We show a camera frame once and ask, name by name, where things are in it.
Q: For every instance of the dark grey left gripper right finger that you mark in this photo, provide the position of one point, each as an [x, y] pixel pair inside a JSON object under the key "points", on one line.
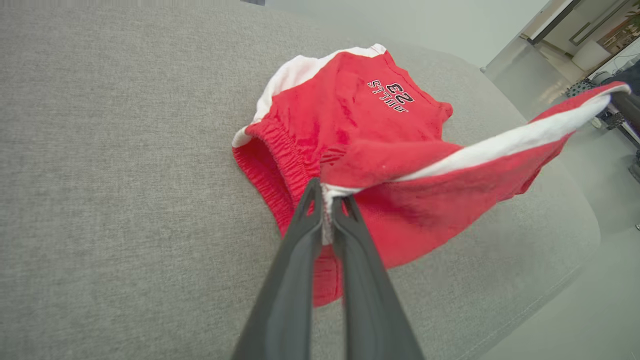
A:
{"points": [[365, 290]]}

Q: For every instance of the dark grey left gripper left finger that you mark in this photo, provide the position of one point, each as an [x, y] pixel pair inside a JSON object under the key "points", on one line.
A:
{"points": [[290, 280]]}

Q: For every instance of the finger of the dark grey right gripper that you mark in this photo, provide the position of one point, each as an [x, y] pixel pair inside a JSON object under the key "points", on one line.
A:
{"points": [[632, 101], [631, 117]]}

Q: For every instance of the red white basketball shorts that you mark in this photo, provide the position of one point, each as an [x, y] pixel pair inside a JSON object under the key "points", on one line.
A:
{"points": [[400, 150]]}

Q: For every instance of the black white patterned object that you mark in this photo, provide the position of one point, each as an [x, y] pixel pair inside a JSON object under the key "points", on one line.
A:
{"points": [[580, 89]]}

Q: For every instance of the black door frame bar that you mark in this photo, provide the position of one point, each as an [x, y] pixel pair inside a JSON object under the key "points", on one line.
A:
{"points": [[555, 22]]}

